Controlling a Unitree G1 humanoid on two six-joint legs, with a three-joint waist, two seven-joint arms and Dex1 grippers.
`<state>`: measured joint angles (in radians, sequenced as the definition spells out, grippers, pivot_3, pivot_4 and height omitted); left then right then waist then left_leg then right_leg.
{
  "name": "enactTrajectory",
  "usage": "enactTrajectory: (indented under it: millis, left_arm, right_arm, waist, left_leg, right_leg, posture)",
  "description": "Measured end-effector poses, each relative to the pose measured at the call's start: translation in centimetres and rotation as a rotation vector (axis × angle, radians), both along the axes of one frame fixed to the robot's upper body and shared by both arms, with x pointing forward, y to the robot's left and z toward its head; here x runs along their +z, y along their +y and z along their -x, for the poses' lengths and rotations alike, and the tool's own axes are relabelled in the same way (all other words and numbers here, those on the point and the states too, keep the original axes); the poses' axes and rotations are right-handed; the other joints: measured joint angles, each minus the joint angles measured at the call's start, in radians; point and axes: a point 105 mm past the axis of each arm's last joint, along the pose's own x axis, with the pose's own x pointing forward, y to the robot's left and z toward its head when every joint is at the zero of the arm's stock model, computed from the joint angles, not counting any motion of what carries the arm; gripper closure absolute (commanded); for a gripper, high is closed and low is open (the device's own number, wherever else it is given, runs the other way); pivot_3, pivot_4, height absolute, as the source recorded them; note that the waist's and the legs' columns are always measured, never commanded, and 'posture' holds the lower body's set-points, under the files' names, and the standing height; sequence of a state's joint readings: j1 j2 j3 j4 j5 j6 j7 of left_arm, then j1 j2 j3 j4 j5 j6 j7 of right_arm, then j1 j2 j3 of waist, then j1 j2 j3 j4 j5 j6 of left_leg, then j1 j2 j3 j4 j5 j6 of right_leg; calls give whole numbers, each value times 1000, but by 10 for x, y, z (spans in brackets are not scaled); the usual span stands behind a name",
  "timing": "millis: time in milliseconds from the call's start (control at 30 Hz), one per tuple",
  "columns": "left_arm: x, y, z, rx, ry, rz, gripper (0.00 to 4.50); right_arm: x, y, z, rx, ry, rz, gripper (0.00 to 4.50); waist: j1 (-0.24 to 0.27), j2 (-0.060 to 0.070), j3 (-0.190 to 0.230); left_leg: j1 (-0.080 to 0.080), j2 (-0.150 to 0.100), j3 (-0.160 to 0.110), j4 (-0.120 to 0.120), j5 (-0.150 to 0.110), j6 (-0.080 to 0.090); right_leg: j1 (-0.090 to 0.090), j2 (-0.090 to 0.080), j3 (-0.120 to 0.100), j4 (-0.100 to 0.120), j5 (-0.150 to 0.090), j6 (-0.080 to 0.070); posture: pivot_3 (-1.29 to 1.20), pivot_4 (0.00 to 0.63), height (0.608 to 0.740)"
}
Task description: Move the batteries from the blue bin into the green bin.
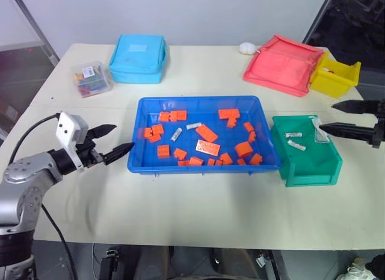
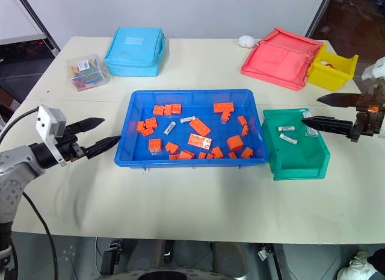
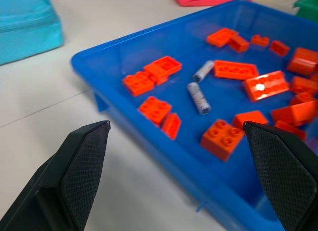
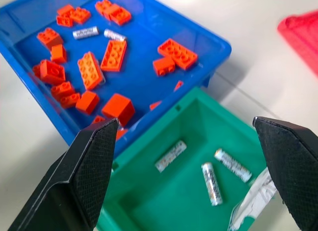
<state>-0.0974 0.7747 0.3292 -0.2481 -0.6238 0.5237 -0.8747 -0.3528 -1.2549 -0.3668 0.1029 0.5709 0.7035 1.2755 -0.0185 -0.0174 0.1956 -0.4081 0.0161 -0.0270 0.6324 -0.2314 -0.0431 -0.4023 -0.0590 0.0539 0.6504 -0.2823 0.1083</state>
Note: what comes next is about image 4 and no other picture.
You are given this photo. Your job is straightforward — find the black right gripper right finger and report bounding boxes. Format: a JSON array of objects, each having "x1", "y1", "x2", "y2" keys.
[{"x1": 252, "y1": 116, "x2": 318, "y2": 231}]

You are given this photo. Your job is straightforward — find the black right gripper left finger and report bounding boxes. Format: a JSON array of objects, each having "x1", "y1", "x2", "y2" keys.
[{"x1": 7, "y1": 118, "x2": 120, "y2": 231}]

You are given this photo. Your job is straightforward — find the green plastic bin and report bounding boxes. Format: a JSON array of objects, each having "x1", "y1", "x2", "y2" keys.
[{"x1": 96, "y1": 86, "x2": 277, "y2": 231}]

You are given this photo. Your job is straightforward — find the red plastic bin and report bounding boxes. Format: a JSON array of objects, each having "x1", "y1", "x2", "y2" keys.
[{"x1": 277, "y1": 9, "x2": 318, "y2": 77}]

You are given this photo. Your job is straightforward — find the silver label sticker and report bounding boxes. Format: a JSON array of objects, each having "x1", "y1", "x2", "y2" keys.
[{"x1": 228, "y1": 167, "x2": 277, "y2": 231}]

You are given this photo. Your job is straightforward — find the white AA battery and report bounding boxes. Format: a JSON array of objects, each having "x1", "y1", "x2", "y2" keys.
[
  {"x1": 201, "y1": 162, "x2": 224, "y2": 207},
  {"x1": 103, "y1": 28, "x2": 127, "y2": 43},
  {"x1": 214, "y1": 148, "x2": 253, "y2": 183},
  {"x1": 73, "y1": 26, "x2": 99, "y2": 41},
  {"x1": 155, "y1": 140, "x2": 188, "y2": 173}
]

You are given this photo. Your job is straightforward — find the orange 2x4 plastic building brick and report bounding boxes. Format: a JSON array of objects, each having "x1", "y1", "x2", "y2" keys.
[{"x1": 77, "y1": 51, "x2": 105, "y2": 91}]

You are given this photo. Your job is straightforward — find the blue plastic bin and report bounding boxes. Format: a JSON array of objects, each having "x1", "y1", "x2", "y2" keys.
[{"x1": 0, "y1": 0, "x2": 233, "y2": 156}]

